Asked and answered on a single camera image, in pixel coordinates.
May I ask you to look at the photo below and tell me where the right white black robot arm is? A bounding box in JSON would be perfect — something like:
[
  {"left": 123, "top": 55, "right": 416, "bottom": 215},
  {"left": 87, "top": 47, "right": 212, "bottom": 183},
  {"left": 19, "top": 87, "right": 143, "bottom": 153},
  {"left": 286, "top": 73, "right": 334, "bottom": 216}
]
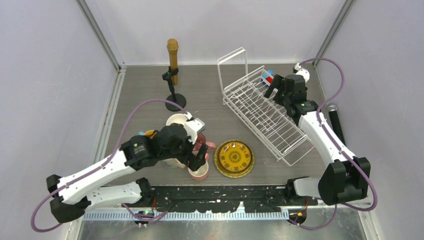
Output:
[{"left": 264, "top": 74, "right": 371, "bottom": 205}]

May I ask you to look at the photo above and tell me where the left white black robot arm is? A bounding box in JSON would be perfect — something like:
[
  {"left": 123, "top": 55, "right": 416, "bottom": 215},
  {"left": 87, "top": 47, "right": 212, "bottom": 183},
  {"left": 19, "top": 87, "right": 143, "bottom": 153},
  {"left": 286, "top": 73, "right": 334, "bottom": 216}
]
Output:
[{"left": 46, "top": 120, "right": 208, "bottom": 223}]

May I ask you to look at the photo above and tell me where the pink floral cup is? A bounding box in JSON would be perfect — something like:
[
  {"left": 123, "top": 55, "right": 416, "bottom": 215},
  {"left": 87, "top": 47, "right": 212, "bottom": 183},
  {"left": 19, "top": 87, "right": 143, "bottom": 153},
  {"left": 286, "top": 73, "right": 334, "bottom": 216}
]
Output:
[{"left": 192, "top": 133, "right": 217, "bottom": 155}]

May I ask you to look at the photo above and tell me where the blue patterned bowl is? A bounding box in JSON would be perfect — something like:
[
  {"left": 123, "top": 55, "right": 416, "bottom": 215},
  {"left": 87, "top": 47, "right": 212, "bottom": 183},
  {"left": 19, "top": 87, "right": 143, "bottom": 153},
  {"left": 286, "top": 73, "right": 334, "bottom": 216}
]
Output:
[{"left": 138, "top": 130, "right": 159, "bottom": 138}]

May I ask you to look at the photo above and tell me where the brown microphone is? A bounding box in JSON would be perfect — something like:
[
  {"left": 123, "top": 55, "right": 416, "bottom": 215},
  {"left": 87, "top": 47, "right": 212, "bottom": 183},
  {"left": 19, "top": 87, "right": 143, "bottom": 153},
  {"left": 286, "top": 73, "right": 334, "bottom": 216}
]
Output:
[{"left": 166, "top": 38, "right": 179, "bottom": 72}]

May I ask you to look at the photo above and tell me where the white wire dish rack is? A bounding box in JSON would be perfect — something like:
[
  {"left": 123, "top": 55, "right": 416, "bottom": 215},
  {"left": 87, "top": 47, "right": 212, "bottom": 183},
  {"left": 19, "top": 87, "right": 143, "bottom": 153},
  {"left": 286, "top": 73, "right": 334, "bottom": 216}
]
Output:
[{"left": 216, "top": 47, "right": 314, "bottom": 166}]

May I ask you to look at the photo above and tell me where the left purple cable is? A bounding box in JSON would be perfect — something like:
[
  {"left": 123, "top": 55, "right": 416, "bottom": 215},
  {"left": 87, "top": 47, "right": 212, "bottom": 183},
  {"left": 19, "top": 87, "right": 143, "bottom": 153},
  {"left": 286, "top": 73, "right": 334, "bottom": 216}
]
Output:
[{"left": 30, "top": 99, "right": 191, "bottom": 233}]

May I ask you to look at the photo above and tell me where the cream floral cup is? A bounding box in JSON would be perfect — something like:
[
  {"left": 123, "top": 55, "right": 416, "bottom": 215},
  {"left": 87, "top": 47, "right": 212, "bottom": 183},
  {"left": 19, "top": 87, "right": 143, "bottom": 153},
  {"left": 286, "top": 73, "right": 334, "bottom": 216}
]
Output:
[{"left": 164, "top": 158, "right": 186, "bottom": 169}]

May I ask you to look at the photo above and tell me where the purple cable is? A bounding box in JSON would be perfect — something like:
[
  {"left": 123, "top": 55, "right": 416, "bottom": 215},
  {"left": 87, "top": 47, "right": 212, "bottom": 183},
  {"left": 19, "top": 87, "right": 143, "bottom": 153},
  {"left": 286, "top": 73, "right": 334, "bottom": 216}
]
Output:
[
  {"left": 30, "top": 99, "right": 191, "bottom": 233},
  {"left": 287, "top": 57, "right": 379, "bottom": 232}
]

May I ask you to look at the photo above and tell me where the beige ceramic bowl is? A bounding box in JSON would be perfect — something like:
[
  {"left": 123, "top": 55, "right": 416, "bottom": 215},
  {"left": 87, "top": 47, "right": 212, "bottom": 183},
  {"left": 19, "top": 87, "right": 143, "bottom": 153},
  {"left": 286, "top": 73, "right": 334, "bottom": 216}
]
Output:
[{"left": 165, "top": 113, "right": 190, "bottom": 126}]

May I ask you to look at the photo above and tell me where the pink plastic cup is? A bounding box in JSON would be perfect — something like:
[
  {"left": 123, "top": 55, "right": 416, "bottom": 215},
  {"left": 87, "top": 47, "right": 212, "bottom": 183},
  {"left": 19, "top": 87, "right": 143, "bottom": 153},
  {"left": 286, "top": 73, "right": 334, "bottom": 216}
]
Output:
[{"left": 188, "top": 153, "right": 210, "bottom": 181}]

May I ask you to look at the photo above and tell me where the slotted cable duct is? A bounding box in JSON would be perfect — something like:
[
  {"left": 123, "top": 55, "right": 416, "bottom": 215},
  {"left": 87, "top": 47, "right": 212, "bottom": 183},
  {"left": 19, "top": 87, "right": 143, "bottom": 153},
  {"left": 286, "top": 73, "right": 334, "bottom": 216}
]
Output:
[{"left": 82, "top": 209, "right": 289, "bottom": 221}]

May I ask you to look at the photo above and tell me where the yellow woven bamboo plate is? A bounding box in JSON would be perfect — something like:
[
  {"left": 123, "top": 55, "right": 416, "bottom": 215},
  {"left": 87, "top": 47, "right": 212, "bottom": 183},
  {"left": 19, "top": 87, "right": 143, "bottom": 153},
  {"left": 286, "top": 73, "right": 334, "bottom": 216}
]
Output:
[{"left": 213, "top": 139, "right": 255, "bottom": 179}]

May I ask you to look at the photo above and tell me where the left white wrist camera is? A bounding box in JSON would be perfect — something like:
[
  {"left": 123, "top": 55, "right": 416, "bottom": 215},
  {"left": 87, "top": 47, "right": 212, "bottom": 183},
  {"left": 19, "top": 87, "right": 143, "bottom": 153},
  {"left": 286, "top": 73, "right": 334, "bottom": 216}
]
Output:
[{"left": 183, "top": 112, "right": 205, "bottom": 145}]

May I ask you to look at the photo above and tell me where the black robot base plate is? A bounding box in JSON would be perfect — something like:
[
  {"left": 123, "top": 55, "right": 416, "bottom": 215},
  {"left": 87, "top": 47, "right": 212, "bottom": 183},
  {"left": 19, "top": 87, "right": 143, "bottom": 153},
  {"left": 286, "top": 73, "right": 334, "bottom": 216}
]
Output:
[{"left": 127, "top": 185, "right": 318, "bottom": 213}]

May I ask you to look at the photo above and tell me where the left aluminium rail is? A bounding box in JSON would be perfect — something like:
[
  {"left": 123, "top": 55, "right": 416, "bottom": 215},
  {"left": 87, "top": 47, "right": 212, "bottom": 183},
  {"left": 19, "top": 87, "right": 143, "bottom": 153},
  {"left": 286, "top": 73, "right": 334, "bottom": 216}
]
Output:
[{"left": 93, "top": 64, "right": 127, "bottom": 163}]

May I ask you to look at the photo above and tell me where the black silver microphone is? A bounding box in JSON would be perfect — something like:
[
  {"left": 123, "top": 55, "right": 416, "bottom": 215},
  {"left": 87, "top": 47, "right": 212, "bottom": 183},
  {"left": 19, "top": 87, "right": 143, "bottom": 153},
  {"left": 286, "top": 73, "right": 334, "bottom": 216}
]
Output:
[{"left": 327, "top": 103, "right": 346, "bottom": 145}]

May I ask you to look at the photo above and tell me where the blue red small object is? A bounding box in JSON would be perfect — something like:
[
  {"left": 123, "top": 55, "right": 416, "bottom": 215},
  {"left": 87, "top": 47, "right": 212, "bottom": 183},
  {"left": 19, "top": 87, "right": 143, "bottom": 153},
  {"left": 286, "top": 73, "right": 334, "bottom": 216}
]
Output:
[{"left": 261, "top": 69, "right": 275, "bottom": 86}]

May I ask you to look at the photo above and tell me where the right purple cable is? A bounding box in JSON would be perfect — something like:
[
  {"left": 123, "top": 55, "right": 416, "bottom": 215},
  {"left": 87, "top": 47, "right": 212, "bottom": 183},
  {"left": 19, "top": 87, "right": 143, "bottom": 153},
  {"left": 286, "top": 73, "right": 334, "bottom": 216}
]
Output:
[{"left": 287, "top": 57, "right": 379, "bottom": 232}]

